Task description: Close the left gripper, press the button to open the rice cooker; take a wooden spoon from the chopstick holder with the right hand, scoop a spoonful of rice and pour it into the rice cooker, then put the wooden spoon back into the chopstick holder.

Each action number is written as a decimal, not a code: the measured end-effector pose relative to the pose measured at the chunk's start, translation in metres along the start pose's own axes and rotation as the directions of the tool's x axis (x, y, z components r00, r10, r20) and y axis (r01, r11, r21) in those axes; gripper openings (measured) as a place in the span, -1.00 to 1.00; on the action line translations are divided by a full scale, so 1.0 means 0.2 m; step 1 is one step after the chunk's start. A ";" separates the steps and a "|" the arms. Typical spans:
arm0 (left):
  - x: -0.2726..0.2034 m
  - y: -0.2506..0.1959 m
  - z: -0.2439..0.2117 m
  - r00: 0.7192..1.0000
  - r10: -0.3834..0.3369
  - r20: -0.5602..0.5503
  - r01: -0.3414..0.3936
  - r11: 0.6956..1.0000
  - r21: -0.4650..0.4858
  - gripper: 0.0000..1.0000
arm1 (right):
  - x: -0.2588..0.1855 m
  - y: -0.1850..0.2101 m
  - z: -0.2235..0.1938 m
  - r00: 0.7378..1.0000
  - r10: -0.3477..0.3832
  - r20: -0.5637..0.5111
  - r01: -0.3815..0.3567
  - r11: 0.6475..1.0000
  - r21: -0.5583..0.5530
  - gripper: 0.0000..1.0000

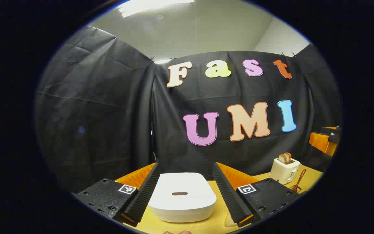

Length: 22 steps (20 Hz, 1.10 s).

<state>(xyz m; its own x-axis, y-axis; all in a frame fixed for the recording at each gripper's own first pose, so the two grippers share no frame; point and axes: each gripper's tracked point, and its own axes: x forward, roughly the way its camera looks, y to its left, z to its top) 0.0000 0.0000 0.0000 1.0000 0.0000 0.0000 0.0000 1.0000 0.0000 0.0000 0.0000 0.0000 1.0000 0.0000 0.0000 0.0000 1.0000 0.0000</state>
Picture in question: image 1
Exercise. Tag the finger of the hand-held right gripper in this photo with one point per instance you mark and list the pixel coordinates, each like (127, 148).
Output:
(320, 141)

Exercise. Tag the white rice cooker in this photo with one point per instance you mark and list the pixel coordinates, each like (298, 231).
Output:
(182, 201)

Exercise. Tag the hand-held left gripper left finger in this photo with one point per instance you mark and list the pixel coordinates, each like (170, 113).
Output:
(143, 198)

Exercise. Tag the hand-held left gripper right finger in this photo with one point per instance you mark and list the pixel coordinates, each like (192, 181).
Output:
(229, 195)

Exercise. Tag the black backdrop cloth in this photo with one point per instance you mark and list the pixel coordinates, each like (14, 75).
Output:
(93, 113)

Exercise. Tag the white toaster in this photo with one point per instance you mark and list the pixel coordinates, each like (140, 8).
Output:
(282, 172)

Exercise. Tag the brown wooden spoon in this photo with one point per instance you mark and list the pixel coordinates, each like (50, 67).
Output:
(300, 178)

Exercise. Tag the toast bread slice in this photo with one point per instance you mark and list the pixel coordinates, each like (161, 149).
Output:
(288, 157)
(281, 158)

